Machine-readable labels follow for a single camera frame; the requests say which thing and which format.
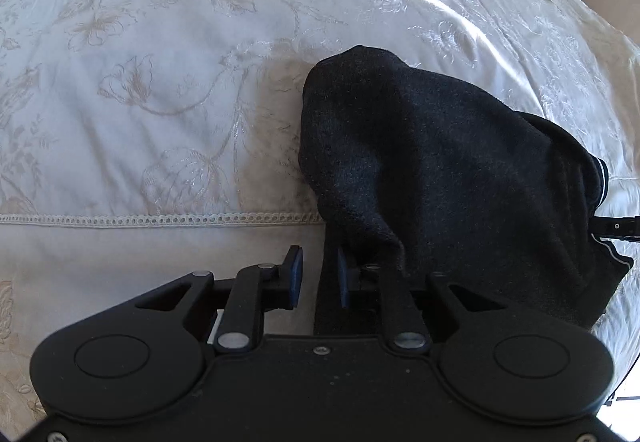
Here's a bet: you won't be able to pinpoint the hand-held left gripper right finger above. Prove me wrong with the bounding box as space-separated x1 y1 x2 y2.
337 246 503 354

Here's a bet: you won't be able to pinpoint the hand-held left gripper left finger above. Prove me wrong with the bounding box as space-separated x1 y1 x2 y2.
134 245 305 355

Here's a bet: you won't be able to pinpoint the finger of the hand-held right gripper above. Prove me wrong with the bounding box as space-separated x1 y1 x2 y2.
590 216 640 239

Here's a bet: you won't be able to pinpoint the black pants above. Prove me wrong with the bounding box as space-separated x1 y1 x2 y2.
298 45 635 337

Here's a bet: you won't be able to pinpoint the white embroidered bedspread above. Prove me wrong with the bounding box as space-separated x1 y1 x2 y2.
0 0 640 438

